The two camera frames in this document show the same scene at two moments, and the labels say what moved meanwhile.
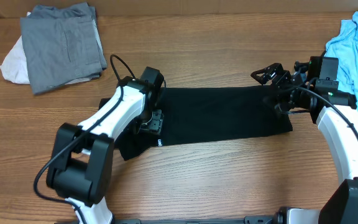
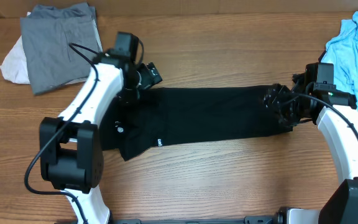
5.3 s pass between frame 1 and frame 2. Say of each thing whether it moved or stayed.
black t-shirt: stayed
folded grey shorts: stayed
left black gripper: moved
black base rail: stayed
